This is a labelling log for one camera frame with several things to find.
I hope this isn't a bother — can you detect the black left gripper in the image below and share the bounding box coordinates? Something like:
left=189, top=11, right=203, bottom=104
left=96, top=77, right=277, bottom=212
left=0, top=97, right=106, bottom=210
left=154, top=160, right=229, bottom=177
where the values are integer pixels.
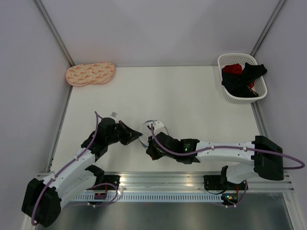
left=106, top=120, right=142, bottom=146

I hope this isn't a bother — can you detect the round white mesh laundry bag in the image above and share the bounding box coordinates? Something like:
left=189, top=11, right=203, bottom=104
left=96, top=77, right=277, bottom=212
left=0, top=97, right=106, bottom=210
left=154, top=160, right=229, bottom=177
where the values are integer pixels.
left=139, top=120, right=169, bottom=149

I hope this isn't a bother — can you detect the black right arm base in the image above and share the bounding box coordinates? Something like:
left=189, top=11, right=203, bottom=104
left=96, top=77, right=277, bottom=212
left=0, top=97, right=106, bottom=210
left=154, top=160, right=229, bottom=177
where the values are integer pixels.
left=203, top=175, right=225, bottom=191

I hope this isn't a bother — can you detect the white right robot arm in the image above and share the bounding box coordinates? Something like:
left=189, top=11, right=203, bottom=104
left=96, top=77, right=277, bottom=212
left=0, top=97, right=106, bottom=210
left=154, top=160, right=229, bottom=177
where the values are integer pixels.
left=146, top=132, right=284, bottom=189

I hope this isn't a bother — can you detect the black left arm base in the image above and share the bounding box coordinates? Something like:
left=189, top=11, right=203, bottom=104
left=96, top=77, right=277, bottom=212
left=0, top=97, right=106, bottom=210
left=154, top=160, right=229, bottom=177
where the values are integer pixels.
left=87, top=175, right=120, bottom=191

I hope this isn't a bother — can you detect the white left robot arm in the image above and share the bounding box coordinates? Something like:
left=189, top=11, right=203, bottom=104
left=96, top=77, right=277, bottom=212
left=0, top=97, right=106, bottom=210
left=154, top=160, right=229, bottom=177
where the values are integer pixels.
left=22, top=117, right=142, bottom=227

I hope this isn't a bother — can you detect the pink patterned bra case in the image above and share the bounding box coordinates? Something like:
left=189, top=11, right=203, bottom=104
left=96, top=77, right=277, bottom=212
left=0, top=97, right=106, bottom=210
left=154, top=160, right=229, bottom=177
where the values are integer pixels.
left=65, top=62, right=116, bottom=87

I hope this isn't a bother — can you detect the black underwear garment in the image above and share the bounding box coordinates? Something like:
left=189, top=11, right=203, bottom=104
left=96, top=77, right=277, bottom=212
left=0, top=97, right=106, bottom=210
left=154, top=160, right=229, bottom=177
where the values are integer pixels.
left=222, top=62, right=267, bottom=98

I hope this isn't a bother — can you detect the white plastic basket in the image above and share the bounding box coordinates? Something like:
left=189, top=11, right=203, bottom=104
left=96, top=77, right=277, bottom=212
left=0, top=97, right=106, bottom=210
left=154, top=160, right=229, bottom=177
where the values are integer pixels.
left=217, top=53, right=268, bottom=104

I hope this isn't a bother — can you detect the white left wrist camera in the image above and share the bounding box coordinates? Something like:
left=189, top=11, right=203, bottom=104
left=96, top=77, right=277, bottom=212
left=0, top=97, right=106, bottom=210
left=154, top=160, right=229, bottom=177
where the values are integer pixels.
left=110, top=112, right=118, bottom=119

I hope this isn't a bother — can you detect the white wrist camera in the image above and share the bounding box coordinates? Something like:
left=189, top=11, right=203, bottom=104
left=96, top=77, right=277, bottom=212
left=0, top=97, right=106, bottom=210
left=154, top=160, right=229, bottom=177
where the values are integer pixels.
left=110, top=112, right=118, bottom=119
left=146, top=120, right=165, bottom=130

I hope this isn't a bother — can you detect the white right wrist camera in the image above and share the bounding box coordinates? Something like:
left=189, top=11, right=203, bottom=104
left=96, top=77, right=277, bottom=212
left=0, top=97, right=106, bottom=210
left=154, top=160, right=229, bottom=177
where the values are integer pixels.
left=146, top=120, right=165, bottom=130

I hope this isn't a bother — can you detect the aluminium mounting rail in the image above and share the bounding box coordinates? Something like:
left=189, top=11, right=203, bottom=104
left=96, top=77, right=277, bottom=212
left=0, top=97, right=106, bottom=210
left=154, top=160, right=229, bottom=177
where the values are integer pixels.
left=105, top=172, right=294, bottom=193

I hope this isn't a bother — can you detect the white slotted cable duct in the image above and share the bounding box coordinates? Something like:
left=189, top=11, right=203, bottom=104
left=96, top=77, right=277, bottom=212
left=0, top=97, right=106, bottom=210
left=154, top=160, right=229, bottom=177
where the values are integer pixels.
left=72, top=192, right=223, bottom=203

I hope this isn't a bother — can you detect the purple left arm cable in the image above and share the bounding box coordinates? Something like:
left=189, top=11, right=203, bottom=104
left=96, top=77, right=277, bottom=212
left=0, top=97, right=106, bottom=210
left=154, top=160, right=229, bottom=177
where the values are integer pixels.
left=31, top=111, right=104, bottom=226

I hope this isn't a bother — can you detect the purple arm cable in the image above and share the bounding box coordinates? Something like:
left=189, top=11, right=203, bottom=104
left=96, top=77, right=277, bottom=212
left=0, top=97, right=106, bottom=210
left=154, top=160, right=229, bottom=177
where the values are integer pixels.
left=149, top=123, right=306, bottom=171
left=31, top=111, right=104, bottom=226

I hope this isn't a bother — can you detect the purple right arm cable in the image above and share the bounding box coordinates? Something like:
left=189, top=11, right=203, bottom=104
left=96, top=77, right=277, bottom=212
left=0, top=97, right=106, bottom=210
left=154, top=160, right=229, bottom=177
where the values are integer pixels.
left=149, top=123, right=306, bottom=171

